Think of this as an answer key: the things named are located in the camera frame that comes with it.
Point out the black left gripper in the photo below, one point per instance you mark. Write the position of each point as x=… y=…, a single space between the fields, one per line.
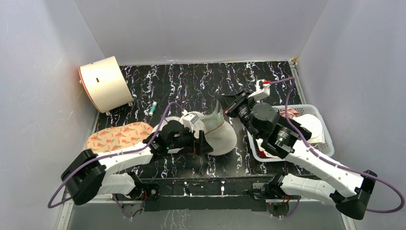
x=197 y=146

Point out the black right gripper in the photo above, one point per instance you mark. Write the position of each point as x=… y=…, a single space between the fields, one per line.
x=236 y=104

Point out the white mesh bag beige zipper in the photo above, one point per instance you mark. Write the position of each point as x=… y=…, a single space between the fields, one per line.
x=223 y=140

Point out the pale green bra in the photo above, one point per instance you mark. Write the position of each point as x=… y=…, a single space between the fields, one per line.
x=214 y=120

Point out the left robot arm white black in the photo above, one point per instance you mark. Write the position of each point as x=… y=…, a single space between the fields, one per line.
x=92 y=174

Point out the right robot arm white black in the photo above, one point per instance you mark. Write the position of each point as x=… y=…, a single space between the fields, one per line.
x=348 y=192

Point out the floral orange bra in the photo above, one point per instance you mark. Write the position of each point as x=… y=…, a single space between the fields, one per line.
x=116 y=138

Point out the white plastic laundry basket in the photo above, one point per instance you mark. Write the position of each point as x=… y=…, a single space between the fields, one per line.
x=325 y=147

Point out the pink garment in basket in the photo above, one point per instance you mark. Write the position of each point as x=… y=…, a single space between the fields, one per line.
x=290 y=112

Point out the green white marker pen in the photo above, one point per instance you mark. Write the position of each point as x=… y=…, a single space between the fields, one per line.
x=152 y=108

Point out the white cloth in basket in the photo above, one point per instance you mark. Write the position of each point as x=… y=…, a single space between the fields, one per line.
x=307 y=122

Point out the cream cylindrical drum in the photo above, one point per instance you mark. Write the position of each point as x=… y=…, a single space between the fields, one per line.
x=105 y=85

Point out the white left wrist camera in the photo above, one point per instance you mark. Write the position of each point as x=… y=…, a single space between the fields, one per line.
x=193 y=121

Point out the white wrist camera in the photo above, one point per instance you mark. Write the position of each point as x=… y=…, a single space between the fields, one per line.
x=262 y=90
x=193 y=121

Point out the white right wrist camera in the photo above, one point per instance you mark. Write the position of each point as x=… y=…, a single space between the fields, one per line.
x=262 y=90

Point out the aluminium frame rail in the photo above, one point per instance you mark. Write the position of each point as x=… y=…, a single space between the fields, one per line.
x=148 y=202

